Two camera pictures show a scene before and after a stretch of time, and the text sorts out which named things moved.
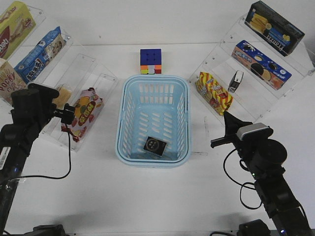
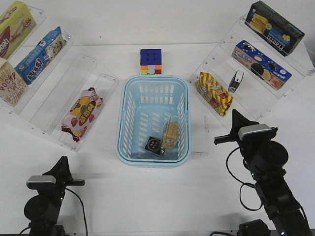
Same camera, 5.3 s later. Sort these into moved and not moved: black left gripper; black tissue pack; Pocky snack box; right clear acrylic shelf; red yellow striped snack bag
Moved: black left gripper
Not moved: black tissue pack; red yellow striped snack bag; right clear acrylic shelf; Pocky snack box
